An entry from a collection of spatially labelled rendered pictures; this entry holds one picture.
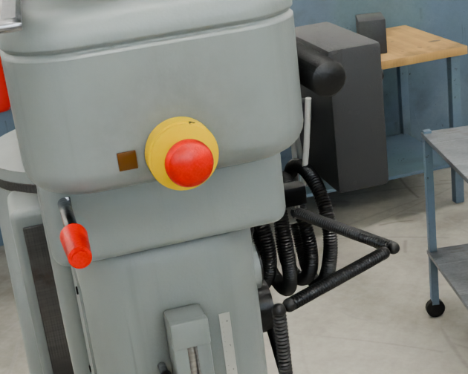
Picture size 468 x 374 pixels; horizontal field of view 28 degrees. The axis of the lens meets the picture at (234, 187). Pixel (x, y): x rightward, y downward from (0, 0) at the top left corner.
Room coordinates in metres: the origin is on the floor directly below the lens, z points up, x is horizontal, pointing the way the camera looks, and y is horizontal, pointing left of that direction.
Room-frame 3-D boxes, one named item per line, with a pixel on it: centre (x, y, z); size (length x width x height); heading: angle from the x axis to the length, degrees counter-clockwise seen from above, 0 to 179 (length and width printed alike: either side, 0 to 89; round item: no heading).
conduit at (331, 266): (1.28, -0.04, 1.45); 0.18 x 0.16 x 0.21; 13
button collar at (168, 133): (0.75, 0.04, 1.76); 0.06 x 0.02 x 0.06; 103
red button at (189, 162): (0.72, 0.03, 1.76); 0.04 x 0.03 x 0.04; 103
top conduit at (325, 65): (1.04, -0.04, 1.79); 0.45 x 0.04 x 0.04; 13
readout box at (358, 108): (1.34, -0.17, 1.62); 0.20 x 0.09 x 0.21; 13
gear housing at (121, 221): (1.01, 0.10, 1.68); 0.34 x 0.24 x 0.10; 13
